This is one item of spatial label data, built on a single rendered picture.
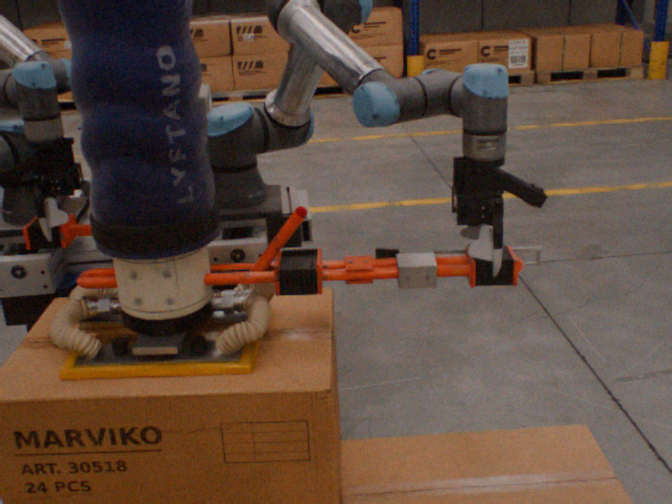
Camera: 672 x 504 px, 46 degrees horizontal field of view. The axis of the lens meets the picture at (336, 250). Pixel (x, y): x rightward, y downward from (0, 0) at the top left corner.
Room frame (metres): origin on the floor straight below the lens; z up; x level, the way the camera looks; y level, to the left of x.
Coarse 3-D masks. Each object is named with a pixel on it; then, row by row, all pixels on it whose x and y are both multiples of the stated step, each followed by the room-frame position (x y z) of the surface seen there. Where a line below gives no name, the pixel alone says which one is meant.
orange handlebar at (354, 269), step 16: (80, 224) 1.60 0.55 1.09; (352, 256) 1.35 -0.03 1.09; (368, 256) 1.34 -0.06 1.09; (448, 256) 1.34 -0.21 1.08; (464, 256) 1.33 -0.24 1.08; (96, 272) 1.34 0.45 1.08; (112, 272) 1.34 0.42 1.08; (240, 272) 1.31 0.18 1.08; (256, 272) 1.30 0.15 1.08; (272, 272) 1.30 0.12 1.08; (336, 272) 1.29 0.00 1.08; (352, 272) 1.29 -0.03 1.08; (368, 272) 1.29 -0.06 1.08; (384, 272) 1.29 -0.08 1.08; (448, 272) 1.29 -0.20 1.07; (464, 272) 1.28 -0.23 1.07; (96, 288) 1.30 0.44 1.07
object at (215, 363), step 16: (112, 352) 1.24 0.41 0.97; (128, 352) 1.24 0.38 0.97; (192, 352) 1.22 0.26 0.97; (208, 352) 1.22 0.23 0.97; (240, 352) 1.22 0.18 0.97; (256, 352) 1.24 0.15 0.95; (64, 368) 1.20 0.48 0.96; (80, 368) 1.20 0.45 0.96; (96, 368) 1.19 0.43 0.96; (112, 368) 1.19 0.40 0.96; (128, 368) 1.19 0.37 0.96; (144, 368) 1.19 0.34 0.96; (160, 368) 1.19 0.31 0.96; (176, 368) 1.18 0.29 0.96; (192, 368) 1.18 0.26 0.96; (208, 368) 1.18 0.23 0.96; (224, 368) 1.18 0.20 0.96; (240, 368) 1.18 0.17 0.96
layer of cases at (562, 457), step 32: (352, 448) 1.50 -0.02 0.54; (384, 448) 1.50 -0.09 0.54; (416, 448) 1.49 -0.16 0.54; (448, 448) 1.49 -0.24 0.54; (480, 448) 1.48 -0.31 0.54; (512, 448) 1.48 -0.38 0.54; (544, 448) 1.47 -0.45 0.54; (576, 448) 1.47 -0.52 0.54; (352, 480) 1.39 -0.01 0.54; (384, 480) 1.38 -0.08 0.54; (416, 480) 1.38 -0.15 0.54; (448, 480) 1.37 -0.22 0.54; (480, 480) 1.37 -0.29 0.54; (512, 480) 1.37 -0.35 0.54; (544, 480) 1.36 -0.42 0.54; (576, 480) 1.36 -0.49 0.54; (608, 480) 1.35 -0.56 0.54
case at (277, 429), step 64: (320, 320) 1.37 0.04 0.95; (0, 384) 1.19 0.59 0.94; (64, 384) 1.18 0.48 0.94; (128, 384) 1.17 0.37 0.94; (192, 384) 1.16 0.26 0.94; (256, 384) 1.15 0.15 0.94; (320, 384) 1.14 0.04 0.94; (0, 448) 1.14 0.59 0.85; (64, 448) 1.13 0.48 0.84; (128, 448) 1.13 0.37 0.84; (192, 448) 1.13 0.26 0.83; (256, 448) 1.13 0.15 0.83; (320, 448) 1.12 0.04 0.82
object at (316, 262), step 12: (288, 252) 1.36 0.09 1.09; (300, 252) 1.36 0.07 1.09; (312, 252) 1.36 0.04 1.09; (276, 264) 1.29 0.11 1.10; (288, 264) 1.32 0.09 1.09; (300, 264) 1.31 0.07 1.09; (312, 264) 1.31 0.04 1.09; (276, 276) 1.28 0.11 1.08; (288, 276) 1.27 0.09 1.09; (300, 276) 1.27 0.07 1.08; (312, 276) 1.27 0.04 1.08; (276, 288) 1.28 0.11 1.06; (288, 288) 1.27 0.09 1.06; (300, 288) 1.27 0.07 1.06; (312, 288) 1.27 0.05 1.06
